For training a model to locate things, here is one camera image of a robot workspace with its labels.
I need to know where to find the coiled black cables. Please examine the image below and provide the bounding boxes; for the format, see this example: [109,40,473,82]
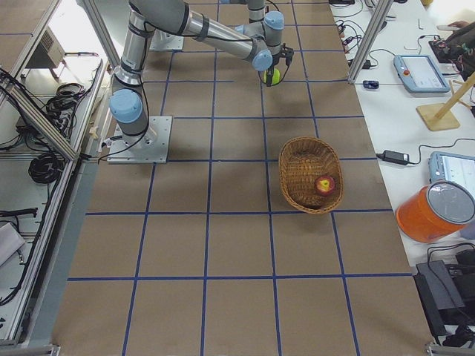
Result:
[27,151,60,186]

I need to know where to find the wooden stand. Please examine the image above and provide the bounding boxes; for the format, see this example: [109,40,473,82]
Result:
[416,73,474,131]

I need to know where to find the aluminium frame rail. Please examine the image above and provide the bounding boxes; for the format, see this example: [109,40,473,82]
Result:
[347,0,393,84]

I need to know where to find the orange bucket with lid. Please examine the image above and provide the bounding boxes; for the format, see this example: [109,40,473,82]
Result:
[396,180,474,243]

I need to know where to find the blue teach pendant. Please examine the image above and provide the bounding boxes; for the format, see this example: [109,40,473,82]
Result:
[393,55,450,93]
[428,151,474,189]

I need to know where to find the black power brick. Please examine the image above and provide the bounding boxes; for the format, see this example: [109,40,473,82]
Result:
[376,150,410,165]

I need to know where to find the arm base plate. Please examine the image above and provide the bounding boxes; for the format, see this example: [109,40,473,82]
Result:
[106,116,172,164]
[149,30,184,52]

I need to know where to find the black laptop case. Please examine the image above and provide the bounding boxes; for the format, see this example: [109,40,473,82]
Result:
[413,259,474,349]

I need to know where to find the grey metal box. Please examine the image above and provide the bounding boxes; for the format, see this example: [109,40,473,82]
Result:
[26,27,65,69]

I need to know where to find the woven wicker basket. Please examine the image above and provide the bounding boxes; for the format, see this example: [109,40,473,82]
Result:
[278,136,344,214]

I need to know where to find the light red apple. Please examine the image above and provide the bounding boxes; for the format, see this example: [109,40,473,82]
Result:
[315,175,335,197]

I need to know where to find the small blue device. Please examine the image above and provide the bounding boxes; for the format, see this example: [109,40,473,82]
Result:
[362,80,379,90]

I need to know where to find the green apple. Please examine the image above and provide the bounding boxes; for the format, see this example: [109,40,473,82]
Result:
[263,68,281,87]

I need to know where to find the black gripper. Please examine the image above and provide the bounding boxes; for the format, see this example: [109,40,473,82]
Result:
[265,43,294,87]

